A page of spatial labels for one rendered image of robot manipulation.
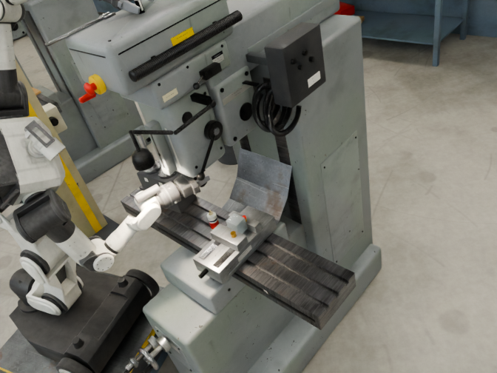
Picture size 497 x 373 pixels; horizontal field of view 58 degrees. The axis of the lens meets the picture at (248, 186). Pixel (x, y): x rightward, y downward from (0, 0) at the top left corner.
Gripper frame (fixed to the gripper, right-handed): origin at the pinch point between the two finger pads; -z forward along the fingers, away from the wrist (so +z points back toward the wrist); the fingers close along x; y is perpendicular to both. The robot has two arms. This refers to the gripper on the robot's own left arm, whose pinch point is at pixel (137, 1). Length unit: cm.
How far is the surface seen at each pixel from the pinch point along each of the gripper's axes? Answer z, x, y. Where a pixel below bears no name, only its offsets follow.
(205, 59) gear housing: -24.1, -3.1, -11.3
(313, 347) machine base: -121, 2, -142
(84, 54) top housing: 6.2, 18.8, -12.3
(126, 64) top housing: -8.1, 22.1, -7.4
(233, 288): -66, 19, -94
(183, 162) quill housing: -29, 11, -44
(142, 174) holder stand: -7, -17, -90
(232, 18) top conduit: -27.6, -11.4, 1.4
